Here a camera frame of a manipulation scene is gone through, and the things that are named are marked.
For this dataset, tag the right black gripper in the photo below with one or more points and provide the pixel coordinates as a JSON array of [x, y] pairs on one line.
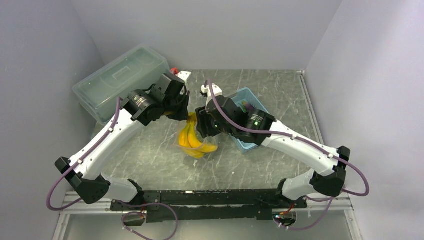
[[203, 126]]

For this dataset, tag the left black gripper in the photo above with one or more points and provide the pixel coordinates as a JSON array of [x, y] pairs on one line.
[[183, 115]]

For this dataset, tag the yellow banana bunch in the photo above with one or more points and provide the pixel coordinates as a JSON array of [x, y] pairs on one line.
[[193, 139]]

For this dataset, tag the clear zip top bag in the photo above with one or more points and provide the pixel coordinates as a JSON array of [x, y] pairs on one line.
[[195, 142]]

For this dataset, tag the light blue plastic basket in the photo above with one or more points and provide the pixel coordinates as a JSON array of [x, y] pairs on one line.
[[242, 96]]

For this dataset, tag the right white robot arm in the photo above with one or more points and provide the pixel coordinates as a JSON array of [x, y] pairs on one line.
[[326, 175]]

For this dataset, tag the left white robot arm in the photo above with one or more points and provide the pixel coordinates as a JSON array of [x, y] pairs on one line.
[[83, 170]]

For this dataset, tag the dark purple eggplant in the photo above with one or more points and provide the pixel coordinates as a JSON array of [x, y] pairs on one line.
[[248, 107]]

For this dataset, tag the clear green storage box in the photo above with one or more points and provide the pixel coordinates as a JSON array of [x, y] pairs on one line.
[[136, 69]]

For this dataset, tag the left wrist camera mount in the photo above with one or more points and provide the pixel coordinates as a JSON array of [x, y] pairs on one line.
[[172, 84]]

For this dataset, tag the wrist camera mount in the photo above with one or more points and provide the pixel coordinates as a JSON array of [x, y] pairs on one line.
[[172, 84], [227, 105]]

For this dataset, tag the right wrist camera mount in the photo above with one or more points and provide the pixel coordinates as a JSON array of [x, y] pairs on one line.
[[227, 105]]

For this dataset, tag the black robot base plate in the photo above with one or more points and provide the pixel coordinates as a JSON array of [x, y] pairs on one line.
[[168, 205]]

